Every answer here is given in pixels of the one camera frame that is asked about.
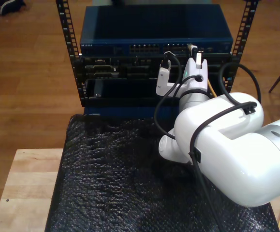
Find yellow network cable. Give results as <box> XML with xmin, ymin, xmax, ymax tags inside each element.
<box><xmin>187</xmin><ymin>43</ymin><xmax>280</xmax><ymax>227</ymax></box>

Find black rack server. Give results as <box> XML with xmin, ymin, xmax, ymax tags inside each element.
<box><xmin>73</xmin><ymin>55</ymin><xmax>238</xmax><ymax>80</ymax></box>

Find blue rack base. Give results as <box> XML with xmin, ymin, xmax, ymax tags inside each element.
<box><xmin>83</xmin><ymin>106</ymin><xmax>181</xmax><ymax>119</ymax></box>

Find black bubble wrap mat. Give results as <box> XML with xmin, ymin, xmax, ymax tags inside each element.
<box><xmin>44</xmin><ymin>114</ymin><xmax>280</xmax><ymax>232</ymax></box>

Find dark blue sneaker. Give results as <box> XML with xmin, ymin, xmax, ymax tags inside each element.
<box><xmin>0</xmin><ymin>0</ymin><xmax>26</xmax><ymax>15</ymax></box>

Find black camera cable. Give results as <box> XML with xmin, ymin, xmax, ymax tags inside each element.
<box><xmin>153</xmin><ymin>51</ymin><xmax>203</xmax><ymax>140</ymax></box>

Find blue network switch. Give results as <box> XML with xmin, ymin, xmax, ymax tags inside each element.
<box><xmin>79</xmin><ymin>4</ymin><xmax>234</xmax><ymax>58</ymax></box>

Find black perforated rack post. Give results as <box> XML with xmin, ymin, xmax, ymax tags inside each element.
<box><xmin>55</xmin><ymin>0</ymin><xmax>87</xmax><ymax>107</ymax></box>
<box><xmin>221</xmin><ymin>0</ymin><xmax>259</xmax><ymax>95</ymax></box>

